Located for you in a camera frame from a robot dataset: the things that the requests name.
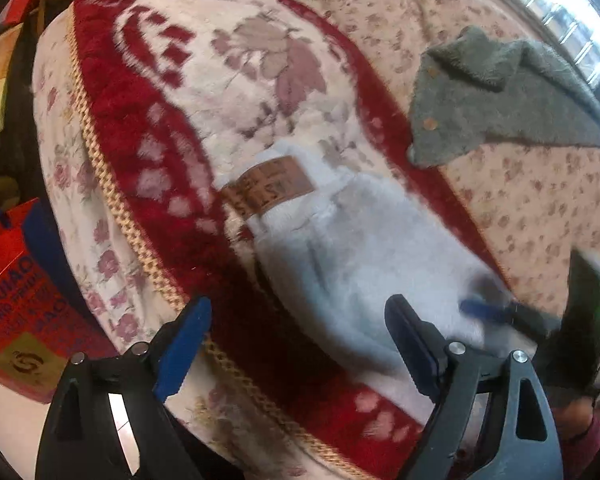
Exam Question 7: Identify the red printed cardboard box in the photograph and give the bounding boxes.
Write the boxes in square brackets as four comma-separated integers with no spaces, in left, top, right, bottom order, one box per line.
[0,199,117,406]

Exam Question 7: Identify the floral print quilt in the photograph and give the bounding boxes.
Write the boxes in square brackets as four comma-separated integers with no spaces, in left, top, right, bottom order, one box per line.
[31,0,600,480]

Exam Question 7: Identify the red white floral plush blanket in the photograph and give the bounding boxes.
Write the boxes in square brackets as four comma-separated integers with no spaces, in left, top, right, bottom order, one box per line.
[67,0,546,480]

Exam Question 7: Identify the light blue jeans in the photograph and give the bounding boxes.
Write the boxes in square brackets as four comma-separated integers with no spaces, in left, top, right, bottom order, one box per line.
[222,142,542,426]

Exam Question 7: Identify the bright window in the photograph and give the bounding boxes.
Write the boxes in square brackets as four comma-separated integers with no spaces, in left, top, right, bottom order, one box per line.
[450,0,600,111]

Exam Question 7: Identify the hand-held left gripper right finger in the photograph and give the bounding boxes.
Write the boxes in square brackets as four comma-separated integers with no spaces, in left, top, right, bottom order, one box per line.
[384,294,565,480]

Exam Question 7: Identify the tan round object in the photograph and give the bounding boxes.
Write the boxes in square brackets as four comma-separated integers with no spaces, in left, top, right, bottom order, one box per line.
[0,175,22,212]

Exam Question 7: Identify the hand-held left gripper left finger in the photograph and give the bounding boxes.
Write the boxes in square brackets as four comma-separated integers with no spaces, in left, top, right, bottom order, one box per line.
[35,296,213,480]

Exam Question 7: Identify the person's right forearm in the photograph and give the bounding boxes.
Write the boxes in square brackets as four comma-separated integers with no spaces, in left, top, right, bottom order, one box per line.
[550,394,600,466]

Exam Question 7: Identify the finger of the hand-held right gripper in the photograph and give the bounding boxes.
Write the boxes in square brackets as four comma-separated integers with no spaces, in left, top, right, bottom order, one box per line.
[459,297,564,342]

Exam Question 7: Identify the grey fleece buttoned garment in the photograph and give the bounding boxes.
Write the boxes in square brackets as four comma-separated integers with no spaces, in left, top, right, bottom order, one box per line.
[406,25,600,169]

